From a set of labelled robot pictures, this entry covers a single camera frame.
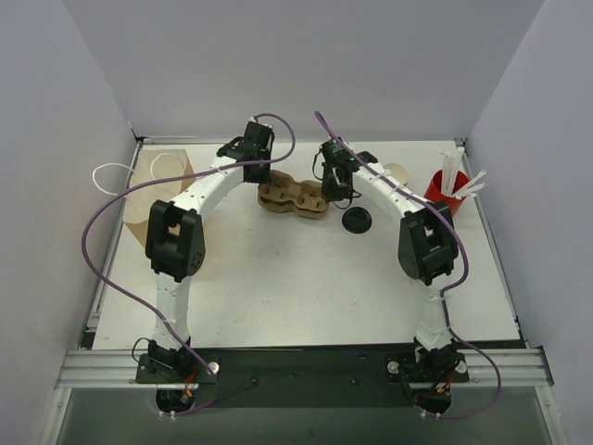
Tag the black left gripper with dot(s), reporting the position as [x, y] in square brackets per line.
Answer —
[258, 171]

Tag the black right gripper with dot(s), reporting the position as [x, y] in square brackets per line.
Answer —
[334, 186]

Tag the pulp cup carrier tray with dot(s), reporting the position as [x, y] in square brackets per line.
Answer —
[283, 187]

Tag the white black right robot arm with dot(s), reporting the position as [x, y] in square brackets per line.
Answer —
[426, 249]

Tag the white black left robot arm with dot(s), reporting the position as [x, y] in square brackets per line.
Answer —
[176, 245]

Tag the black coffee lid stack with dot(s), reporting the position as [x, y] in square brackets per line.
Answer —
[357, 220]

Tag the brown paper takeout bag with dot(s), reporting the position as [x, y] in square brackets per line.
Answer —
[150, 166]

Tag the lower pulp cup carrier stack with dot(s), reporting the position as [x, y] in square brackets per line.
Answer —
[318, 212]

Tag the stacked kraft paper cups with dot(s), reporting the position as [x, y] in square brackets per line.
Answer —
[398, 172]

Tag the white wrapped straws bundle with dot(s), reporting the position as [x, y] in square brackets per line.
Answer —
[451, 168]

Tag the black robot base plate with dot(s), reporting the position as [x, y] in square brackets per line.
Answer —
[307, 392]

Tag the aluminium front frame rail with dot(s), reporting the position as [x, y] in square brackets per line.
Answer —
[121, 368]

